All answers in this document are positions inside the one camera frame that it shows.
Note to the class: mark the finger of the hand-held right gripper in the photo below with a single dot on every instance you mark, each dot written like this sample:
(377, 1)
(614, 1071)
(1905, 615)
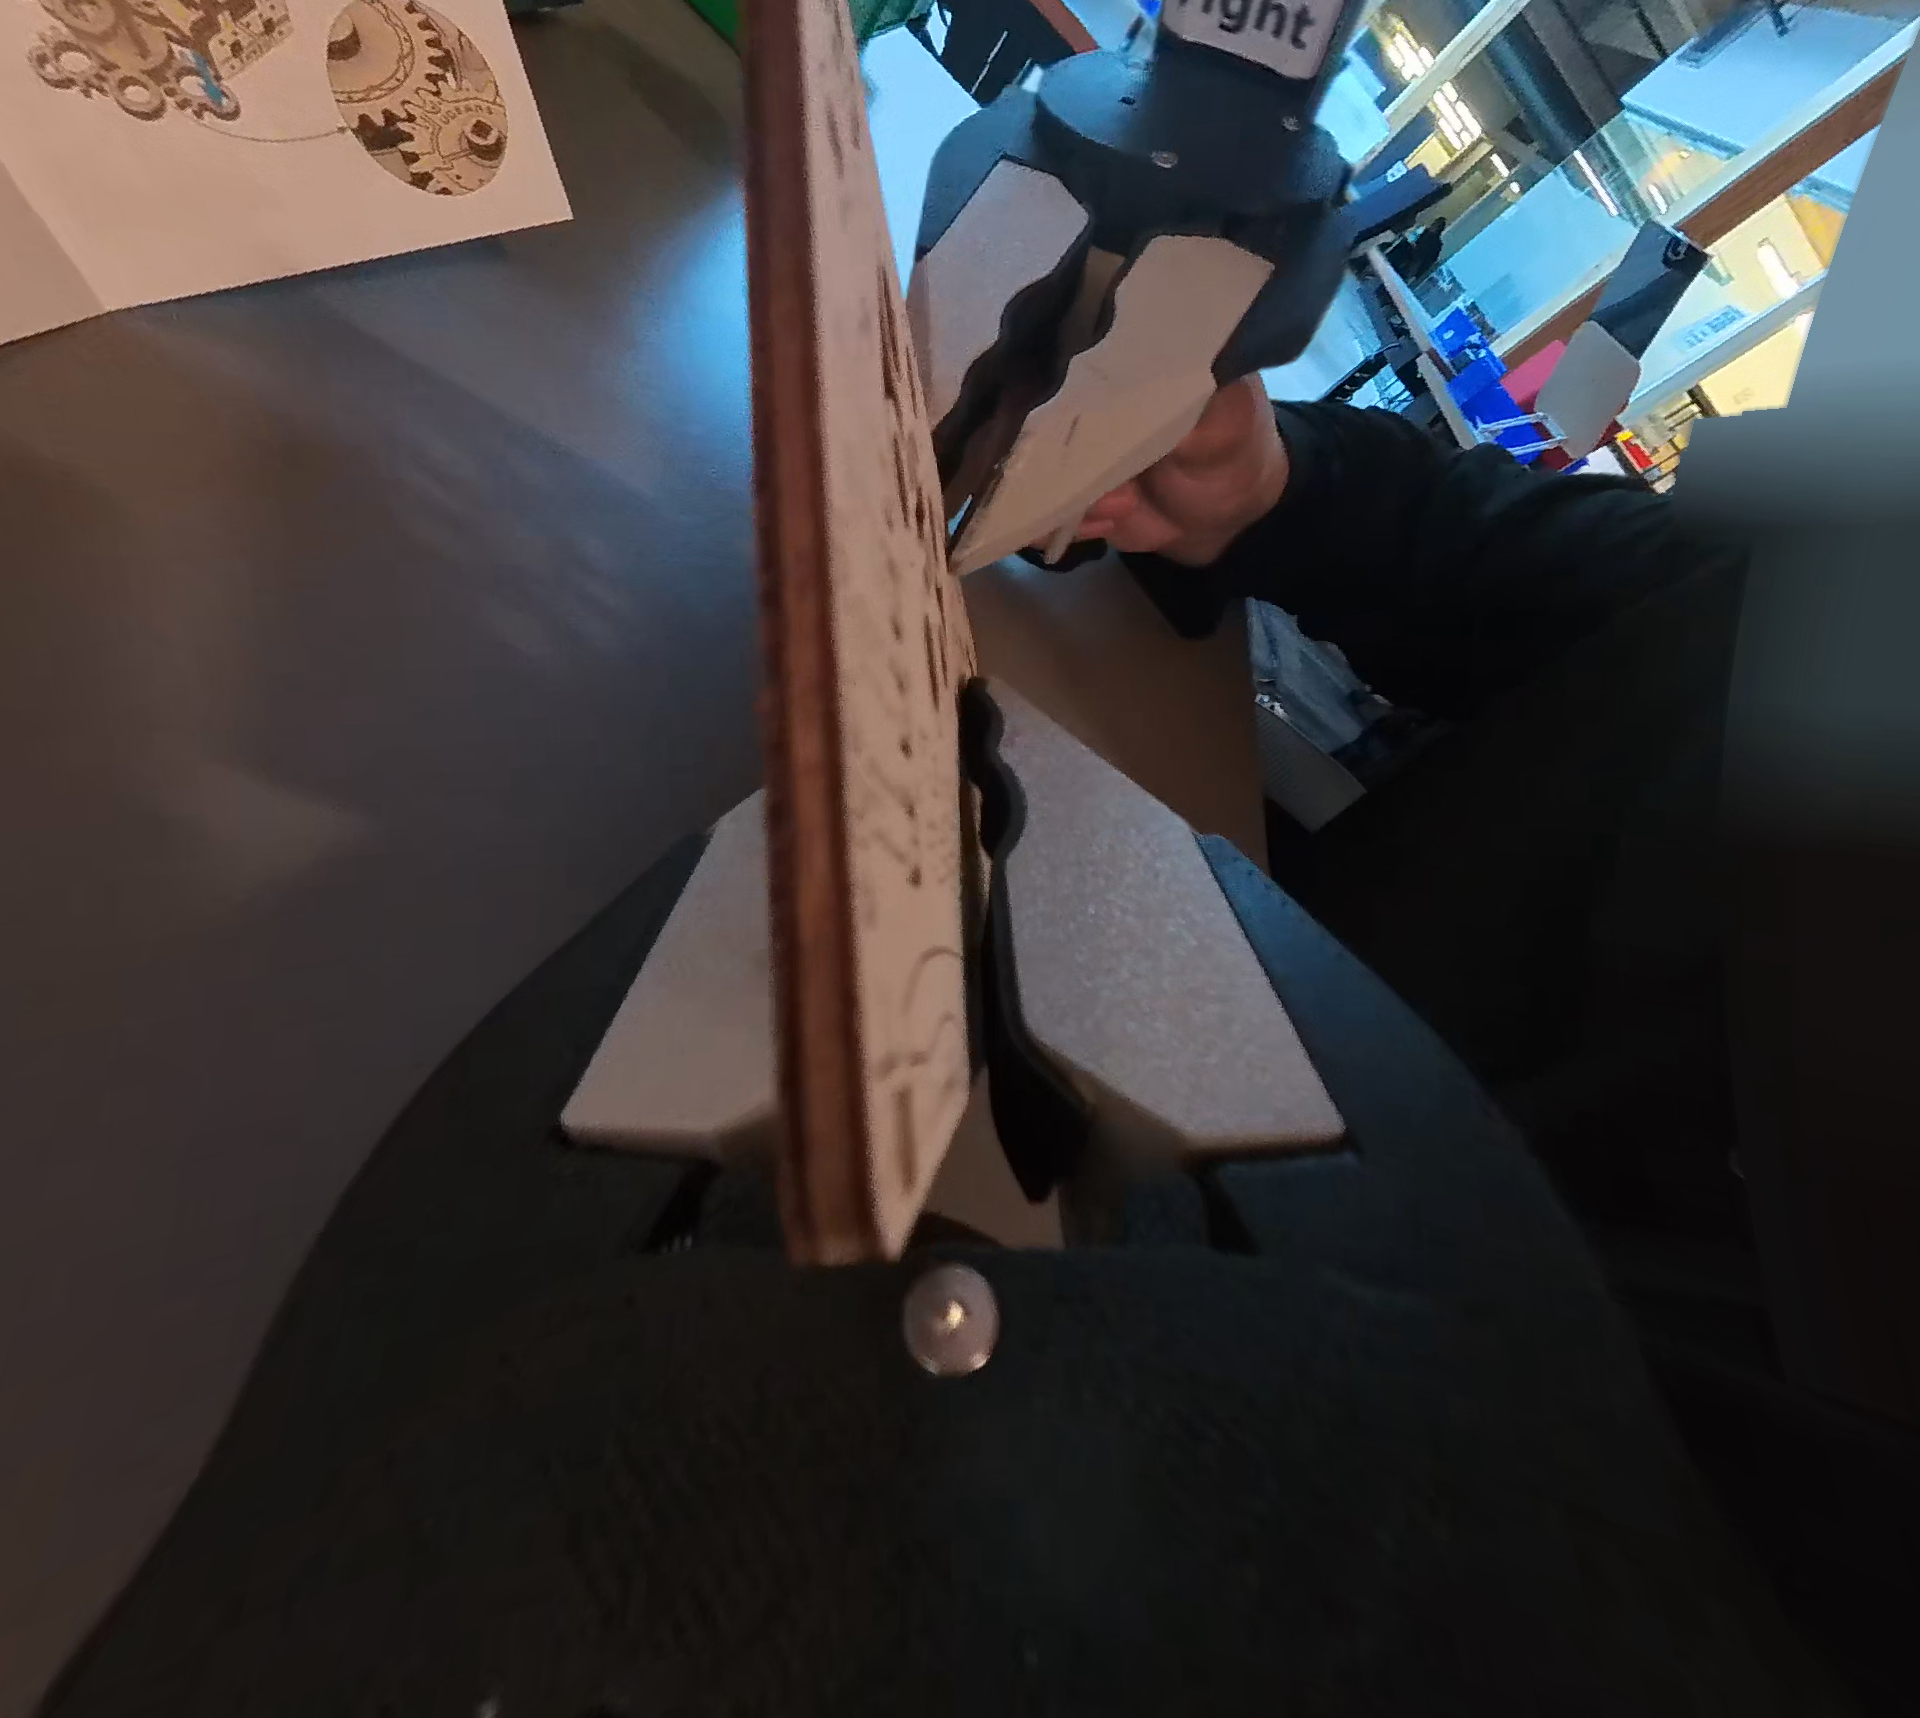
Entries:
(998, 232)
(1185, 308)

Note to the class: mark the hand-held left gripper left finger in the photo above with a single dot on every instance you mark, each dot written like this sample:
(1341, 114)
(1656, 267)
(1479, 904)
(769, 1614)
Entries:
(674, 998)

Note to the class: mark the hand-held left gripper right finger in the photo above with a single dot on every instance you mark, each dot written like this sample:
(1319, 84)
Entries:
(1141, 968)

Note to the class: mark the laser-cut wooden parts sheet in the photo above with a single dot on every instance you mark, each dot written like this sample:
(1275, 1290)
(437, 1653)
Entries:
(855, 848)

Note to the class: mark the person's right forearm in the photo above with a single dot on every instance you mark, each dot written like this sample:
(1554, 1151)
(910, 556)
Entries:
(1501, 548)

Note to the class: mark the person's right hand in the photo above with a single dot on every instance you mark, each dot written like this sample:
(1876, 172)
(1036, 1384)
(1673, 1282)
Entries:
(1200, 472)

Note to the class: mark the blue storage crates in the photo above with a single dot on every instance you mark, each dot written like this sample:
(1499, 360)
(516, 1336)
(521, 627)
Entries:
(1463, 347)

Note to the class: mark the black and beige panel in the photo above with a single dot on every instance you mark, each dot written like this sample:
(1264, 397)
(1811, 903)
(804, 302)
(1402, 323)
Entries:
(1591, 382)

